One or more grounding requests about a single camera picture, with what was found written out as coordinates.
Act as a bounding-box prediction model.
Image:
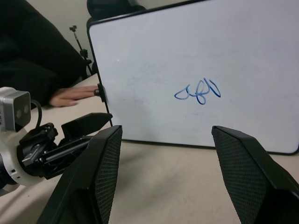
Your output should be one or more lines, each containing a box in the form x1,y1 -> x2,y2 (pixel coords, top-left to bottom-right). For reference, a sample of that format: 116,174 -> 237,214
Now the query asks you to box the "person's bare hand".
50,85 -> 100,108

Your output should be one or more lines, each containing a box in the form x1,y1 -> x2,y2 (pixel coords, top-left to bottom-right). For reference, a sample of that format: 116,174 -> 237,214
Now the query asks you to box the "blue marker scribble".
174,77 -> 221,105

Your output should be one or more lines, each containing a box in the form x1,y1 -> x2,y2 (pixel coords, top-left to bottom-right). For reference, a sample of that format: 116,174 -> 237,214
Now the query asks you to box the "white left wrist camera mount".
0,86 -> 45,187

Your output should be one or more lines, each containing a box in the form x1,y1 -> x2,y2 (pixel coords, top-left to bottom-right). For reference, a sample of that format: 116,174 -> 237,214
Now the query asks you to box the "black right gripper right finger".
211,125 -> 299,224

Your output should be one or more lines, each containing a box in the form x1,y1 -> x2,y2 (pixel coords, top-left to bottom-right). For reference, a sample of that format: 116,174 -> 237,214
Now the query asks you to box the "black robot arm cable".
29,99 -> 43,129

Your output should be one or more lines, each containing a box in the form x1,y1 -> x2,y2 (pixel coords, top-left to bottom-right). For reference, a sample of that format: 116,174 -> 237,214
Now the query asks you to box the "black camera tripod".
69,25 -> 94,76

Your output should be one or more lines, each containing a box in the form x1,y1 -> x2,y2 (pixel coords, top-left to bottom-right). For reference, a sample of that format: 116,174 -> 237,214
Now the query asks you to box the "black whiteboard side knob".
93,83 -> 106,103

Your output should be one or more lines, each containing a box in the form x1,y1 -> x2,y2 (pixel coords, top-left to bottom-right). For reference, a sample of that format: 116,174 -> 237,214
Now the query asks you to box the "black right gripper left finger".
36,125 -> 123,224

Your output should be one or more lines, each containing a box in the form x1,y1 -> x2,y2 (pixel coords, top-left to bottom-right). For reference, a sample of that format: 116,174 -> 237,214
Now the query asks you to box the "person's black-sleeved arm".
0,0 -> 94,108

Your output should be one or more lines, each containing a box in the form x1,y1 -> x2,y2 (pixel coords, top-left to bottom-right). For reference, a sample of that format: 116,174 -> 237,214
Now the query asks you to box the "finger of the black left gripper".
61,112 -> 113,141

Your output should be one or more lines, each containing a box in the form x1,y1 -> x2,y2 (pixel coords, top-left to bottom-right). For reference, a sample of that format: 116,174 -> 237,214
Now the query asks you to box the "white whiteboard with black frame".
86,0 -> 299,156

